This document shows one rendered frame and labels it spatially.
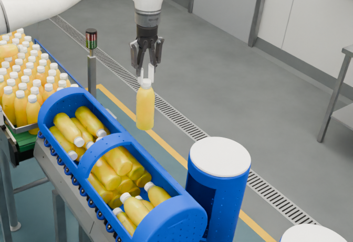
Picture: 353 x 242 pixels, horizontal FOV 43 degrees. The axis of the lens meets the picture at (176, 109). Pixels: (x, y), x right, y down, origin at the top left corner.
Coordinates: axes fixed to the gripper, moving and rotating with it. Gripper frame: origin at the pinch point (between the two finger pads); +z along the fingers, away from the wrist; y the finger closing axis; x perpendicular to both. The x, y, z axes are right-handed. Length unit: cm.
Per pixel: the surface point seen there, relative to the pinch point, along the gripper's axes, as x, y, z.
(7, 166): 87, -40, 93
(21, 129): 57, -35, 50
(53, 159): 34, -28, 55
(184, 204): -42, -8, 27
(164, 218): -43, -16, 27
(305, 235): -60, 36, 47
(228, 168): -17, 34, 46
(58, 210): 42, -26, 96
